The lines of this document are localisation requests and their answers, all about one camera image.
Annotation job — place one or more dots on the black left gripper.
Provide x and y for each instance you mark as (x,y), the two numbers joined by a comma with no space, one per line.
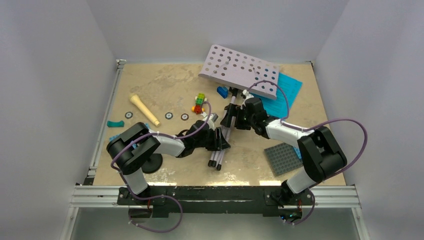
(218,142)

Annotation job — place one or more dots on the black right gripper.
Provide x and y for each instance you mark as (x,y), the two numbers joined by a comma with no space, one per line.
(235,110)

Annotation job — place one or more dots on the lilac tripod music stand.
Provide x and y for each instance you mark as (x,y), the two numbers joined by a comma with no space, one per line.
(240,72)

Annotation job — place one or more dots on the black microphone desk stand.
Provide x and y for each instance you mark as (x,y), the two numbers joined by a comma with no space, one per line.
(153,164)

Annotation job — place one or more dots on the cream microphone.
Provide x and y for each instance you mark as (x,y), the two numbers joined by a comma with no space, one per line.
(135,100)

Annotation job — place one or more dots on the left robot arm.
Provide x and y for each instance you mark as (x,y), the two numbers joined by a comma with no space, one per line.
(131,149)

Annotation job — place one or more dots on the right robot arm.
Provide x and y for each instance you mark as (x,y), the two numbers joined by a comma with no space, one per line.
(320,152)

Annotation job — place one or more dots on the blue white brick stack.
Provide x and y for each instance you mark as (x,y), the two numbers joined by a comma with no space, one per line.
(223,91)

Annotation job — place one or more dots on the colourful toy brick car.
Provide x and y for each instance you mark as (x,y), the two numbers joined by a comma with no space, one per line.
(198,105)

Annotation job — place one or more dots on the grey brick baseplate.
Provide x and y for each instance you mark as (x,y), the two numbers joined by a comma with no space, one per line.
(282,159)

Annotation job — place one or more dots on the light blue brick plate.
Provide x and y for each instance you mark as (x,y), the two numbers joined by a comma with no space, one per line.
(297,151)

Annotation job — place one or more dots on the light blue brick baseplate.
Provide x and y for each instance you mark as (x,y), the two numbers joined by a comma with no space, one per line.
(114,137)

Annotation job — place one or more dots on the dark blue poker chip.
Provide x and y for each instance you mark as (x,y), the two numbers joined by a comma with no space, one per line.
(128,115)

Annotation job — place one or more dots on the teal curved block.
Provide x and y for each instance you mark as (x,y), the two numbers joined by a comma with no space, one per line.
(115,124)

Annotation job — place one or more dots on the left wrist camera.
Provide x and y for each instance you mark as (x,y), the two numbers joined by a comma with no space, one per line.
(210,119)

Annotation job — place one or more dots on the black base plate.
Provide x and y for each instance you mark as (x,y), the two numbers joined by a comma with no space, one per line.
(268,201)

